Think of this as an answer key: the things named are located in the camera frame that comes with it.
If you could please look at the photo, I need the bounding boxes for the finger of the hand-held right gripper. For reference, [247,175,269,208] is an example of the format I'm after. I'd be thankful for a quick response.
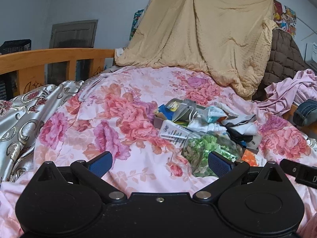
[282,159,302,179]

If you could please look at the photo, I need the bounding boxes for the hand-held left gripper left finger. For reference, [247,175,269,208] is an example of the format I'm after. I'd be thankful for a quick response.
[35,151,128,202]

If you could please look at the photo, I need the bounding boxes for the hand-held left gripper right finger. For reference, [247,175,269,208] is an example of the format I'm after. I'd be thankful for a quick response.
[192,151,283,202]

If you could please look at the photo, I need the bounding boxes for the white baby cloth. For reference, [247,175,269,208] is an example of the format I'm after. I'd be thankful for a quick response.
[188,119,227,136]

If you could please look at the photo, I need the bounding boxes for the blue face mask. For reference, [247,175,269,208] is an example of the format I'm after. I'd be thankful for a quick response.
[203,106,227,124]

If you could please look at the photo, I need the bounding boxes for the bag of green pieces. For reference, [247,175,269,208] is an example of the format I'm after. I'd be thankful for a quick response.
[182,132,243,178]

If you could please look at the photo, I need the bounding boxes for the white orange medicine box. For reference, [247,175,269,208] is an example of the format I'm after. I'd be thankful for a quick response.
[241,148,261,167]

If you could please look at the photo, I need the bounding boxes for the navy patterned sock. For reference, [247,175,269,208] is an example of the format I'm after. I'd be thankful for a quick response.
[228,128,248,146]

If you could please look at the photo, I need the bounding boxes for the grey white cloth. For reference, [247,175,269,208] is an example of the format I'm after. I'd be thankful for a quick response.
[222,114,257,127]

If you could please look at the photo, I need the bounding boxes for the pink floral bed sheet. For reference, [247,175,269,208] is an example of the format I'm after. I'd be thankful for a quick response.
[0,66,317,238]

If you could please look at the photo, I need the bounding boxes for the white printed carton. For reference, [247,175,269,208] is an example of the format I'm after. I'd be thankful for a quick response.
[158,119,193,146]

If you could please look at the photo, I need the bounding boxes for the blue jeans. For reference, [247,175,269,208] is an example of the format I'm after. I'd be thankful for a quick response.
[293,99,317,127]

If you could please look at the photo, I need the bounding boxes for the pink garment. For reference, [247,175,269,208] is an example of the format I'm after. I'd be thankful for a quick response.
[256,69,317,117]

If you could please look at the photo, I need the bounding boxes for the silver gold patterned bedspread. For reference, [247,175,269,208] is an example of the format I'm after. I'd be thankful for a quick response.
[0,79,317,182]

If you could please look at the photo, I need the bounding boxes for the brown quilted blanket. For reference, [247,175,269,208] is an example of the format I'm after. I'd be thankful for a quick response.
[251,28,308,102]

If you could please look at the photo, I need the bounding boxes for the white air conditioner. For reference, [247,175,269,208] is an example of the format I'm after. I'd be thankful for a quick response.
[303,42,317,71]

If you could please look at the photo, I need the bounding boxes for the yellow dotted blanket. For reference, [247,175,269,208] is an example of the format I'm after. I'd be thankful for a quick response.
[114,0,279,99]

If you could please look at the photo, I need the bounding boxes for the grey cabinet door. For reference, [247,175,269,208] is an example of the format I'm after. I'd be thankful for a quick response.
[49,19,99,49]

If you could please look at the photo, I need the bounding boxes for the black plastic crate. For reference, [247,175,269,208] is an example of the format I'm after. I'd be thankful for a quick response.
[0,39,32,100]

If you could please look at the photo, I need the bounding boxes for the wooden bed frame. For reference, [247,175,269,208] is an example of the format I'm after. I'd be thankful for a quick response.
[0,48,317,139]

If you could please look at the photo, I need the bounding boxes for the teal wall poster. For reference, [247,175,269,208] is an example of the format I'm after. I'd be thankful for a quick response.
[129,9,144,41]

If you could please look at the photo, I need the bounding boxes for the cartoon wall poster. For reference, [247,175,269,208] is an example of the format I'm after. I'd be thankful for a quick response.
[272,0,298,38]

